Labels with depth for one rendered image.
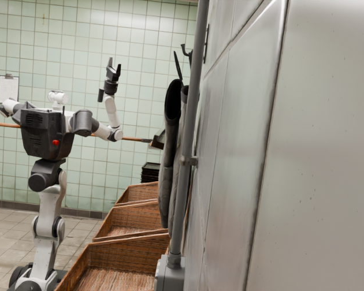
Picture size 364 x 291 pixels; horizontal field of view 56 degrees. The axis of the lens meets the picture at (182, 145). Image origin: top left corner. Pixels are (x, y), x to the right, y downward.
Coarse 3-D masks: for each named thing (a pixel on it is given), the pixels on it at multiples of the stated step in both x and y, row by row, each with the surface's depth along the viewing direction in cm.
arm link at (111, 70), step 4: (108, 68) 214; (112, 68) 218; (108, 72) 216; (112, 72) 211; (108, 76) 216; (112, 76) 213; (116, 76) 212; (108, 80) 216; (112, 80) 214; (116, 80) 216; (104, 84) 218; (108, 84) 216; (112, 84) 216; (116, 84) 217; (108, 88) 217; (112, 88) 217; (116, 88) 219
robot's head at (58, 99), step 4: (52, 92) 221; (52, 96) 219; (56, 96) 217; (60, 96) 217; (64, 96) 218; (52, 100) 221; (56, 100) 219; (60, 100) 217; (64, 100) 219; (56, 104) 219; (60, 104) 221
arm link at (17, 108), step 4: (16, 104) 229; (20, 104) 228; (24, 104) 225; (16, 108) 226; (20, 108) 224; (24, 108) 223; (28, 108) 223; (16, 112) 223; (20, 112) 222; (16, 116) 220
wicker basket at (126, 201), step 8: (136, 184) 308; (144, 184) 307; (152, 184) 307; (128, 192) 309; (136, 192) 309; (144, 192) 308; (152, 192) 308; (120, 200) 275; (128, 200) 310; (136, 200) 309; (144, 200) 253; (152, 200) 253; (144, 208) 255; (152, 224) 256
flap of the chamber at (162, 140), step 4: (180, 116) 283; (180, 120) 244; (180, 124) 214; (180, 128) 191; (164, 132) 154; (180, 132) 172; (164, 136) 141; (180, 136) 157; (160, 140) 128; (164, 140) 131; (152, 144) 125; (156, 144) 125; (160, 144) 124; (160, 148) 125
